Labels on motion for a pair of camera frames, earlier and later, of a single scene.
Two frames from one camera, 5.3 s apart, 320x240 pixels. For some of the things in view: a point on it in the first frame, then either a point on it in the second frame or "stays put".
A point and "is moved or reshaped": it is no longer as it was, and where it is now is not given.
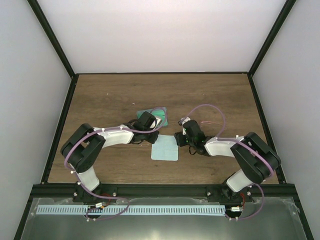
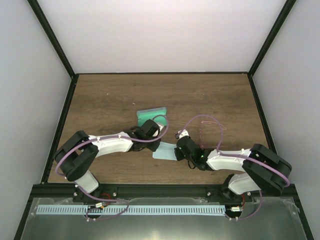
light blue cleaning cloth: x=165 y=148 is moved or reshaped
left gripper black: x=152 y=140 -> x=154 y=147
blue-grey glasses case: x=160 y=112 stays put
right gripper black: x=179 y=137 -> x=179 y=156
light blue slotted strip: x=131 y=209 stays put
